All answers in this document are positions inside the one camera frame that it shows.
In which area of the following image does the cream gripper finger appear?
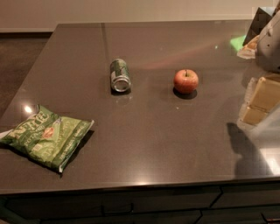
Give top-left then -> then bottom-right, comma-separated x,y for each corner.
239,73 -> 280,125
237,36 -> 259,60

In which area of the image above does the green soda can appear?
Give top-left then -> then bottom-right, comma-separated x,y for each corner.
110,59 -> 131,93

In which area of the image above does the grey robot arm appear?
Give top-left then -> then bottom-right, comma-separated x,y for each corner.
237,10 -> 280,125

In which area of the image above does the dark grey box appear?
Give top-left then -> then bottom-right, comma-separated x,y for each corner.
243,7 -> 276,45

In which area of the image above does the red apple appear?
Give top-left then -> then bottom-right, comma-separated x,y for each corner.
173,69 -> 199,94

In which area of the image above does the dark cabinet drawer front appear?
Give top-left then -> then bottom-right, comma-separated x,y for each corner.
6,186 -> 221,219

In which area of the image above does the green chip bag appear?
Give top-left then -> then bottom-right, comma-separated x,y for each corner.
0,105 -> 94,173

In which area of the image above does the dark drawer handle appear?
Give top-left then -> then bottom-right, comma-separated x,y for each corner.
101,203 -> 134,216

